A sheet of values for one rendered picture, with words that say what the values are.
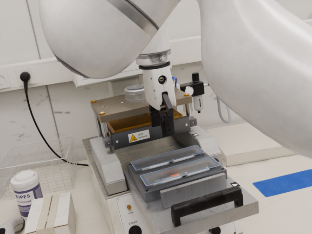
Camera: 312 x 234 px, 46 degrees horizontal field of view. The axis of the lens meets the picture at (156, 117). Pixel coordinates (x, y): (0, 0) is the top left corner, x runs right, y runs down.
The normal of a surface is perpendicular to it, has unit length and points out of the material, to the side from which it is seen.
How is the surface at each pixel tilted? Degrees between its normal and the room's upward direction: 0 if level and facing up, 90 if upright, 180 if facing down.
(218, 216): 90
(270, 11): 48
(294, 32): 41
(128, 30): 107
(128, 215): 65
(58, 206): 2
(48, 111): 90
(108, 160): 0
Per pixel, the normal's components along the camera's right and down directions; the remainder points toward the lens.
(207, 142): 0.11, -0.54
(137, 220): 0.22, -0.16
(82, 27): -0.13, 0.17
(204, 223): 0.31, 0.26
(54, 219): -0.15, -0.94
